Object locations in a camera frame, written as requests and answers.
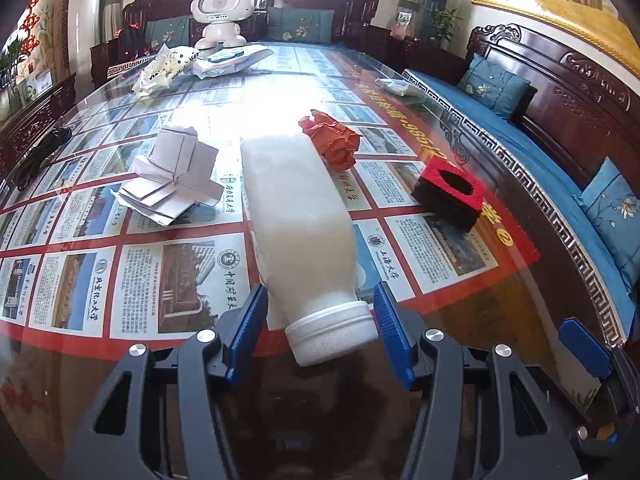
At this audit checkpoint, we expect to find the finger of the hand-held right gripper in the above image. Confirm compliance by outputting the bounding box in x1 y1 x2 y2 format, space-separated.
558 317 640 411

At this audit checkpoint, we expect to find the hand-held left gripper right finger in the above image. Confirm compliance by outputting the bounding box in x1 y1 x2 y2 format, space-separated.
372 281 586 480

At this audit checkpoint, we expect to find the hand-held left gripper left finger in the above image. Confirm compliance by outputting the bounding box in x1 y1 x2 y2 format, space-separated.
60 284 271 480

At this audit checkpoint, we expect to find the white plastic bottle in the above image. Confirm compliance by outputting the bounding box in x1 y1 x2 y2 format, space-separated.
240 132 379 367

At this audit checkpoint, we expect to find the teal embroidered cushion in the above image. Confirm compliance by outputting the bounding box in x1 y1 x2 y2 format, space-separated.
145 15 193 53
575 156 640 293
266 6 335 44
456 54 531 121

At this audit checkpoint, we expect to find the red and black foam box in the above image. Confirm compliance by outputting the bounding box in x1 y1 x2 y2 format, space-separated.
411 161 486 233

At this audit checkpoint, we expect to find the folded white cardboard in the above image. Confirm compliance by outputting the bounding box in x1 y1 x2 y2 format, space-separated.
117 125 225 226

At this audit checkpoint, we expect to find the red crumpled paper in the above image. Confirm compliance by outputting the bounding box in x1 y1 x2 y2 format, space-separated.
298 109 362 170

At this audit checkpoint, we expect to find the carved wooden sofa blue seat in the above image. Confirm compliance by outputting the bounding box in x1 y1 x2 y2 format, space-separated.
402 25 640 346

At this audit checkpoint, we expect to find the small clear packet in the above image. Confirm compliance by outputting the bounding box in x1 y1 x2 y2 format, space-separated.
375 77 418 97

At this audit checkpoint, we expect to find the white and blue packet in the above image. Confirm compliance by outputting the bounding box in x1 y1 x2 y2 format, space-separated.
192 44 275 80

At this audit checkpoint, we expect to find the white crumpled plastic bag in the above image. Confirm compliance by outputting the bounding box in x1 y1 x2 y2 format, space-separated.
131 44 208 97

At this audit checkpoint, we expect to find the carved wooden side cabinet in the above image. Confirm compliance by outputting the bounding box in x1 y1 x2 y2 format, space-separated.
0 72 76 171

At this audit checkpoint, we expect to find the black backpack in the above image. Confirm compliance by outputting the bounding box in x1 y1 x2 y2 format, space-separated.
117 25 148 58

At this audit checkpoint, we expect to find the small green picture box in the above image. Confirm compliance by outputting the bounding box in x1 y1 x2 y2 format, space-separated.
395 6 416 36

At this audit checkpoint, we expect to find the potted green plant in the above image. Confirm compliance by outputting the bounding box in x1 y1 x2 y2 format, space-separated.
430 7 463 51

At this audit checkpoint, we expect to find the small white box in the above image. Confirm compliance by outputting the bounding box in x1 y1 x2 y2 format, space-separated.
30 72 56 96

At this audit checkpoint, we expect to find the white robot toy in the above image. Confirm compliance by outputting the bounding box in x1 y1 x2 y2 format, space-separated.
190 0 257 51

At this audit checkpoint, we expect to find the carved wooden bench sofa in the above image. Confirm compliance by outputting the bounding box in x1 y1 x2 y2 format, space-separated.
90 0 391 86

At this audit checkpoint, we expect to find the potted bamboo plant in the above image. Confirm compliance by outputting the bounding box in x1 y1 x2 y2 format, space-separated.
0 40 26 106

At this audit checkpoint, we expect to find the black cable bundle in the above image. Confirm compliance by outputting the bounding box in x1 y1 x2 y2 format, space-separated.
10 127 71 191

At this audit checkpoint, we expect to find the red knot wall decoration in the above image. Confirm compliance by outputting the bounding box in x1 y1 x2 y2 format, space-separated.
17 0 46 61

